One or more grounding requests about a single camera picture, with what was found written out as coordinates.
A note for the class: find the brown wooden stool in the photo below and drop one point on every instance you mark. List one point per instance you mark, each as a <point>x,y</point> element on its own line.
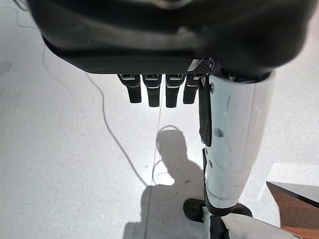
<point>296,206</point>

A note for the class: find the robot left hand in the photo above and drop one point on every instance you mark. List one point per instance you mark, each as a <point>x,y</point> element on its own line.
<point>162,37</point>

